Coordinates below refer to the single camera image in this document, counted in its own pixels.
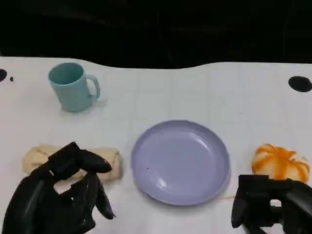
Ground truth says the pale green mug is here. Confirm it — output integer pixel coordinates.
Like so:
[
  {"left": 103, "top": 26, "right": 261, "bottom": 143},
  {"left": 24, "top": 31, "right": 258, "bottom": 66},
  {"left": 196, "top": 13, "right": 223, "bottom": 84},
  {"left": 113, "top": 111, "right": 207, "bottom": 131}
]
[{"left": 48, "top": 62, "right": 101, "bottom": 113}]

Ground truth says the orange and white bread roll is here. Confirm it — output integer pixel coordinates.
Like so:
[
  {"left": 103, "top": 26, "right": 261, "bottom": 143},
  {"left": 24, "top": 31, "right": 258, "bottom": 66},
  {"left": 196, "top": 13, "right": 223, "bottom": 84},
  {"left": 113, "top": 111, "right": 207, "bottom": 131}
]
[{"left": 251, "top": 143, "right": 311, "bottom": 183}]

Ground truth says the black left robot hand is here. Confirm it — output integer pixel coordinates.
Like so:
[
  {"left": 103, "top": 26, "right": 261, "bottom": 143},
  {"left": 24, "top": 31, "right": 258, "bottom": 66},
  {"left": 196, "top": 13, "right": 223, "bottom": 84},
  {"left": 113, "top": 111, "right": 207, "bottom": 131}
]
[{"left": 0, "top": 141, "right": 116, "bottom": 234}]

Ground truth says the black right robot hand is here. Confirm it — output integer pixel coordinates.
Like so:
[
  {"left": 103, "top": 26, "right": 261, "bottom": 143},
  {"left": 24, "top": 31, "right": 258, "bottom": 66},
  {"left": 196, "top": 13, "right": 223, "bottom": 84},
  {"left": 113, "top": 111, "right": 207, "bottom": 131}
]
[{"left": 231, "top": 174, "right": 312, "bottom": 234}]

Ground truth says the black backdrop cloth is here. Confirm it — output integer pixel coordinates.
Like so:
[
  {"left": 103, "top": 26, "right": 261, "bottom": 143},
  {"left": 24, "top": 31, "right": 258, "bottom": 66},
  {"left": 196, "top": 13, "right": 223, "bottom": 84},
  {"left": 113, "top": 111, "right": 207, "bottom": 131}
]
[{"left": 0, "top": 0, "right": 312, "bottom": 70}]

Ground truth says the lilac plate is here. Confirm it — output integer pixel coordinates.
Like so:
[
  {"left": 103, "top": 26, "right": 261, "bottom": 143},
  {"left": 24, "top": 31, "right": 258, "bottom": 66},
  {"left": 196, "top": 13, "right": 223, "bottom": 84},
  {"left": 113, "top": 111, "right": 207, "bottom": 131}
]
[{"left": 131, "top": 119, "right": 232, "bottom": 207}]

